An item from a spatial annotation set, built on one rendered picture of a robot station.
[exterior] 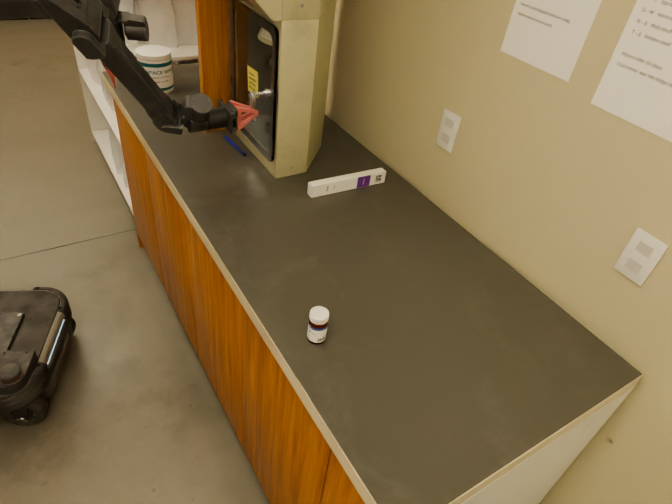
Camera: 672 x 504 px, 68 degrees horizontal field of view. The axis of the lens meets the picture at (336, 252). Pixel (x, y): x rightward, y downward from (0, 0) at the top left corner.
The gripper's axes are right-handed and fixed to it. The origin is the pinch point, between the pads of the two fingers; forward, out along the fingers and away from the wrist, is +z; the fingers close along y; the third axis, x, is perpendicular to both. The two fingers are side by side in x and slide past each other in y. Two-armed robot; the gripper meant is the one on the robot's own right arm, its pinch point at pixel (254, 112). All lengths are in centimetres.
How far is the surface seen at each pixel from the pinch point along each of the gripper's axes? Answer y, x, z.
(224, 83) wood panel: 31.8, 4.0, 3.0
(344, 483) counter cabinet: -92, 36, -21
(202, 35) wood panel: 31.6, -12.2, -3.4
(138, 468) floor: -26, 114, -57
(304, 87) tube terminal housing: -5.1, -7.6, 13.4
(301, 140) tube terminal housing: -5.0, 9.2, 13.3
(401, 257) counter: -53, 22, 19
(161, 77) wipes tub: 66, 13, -9
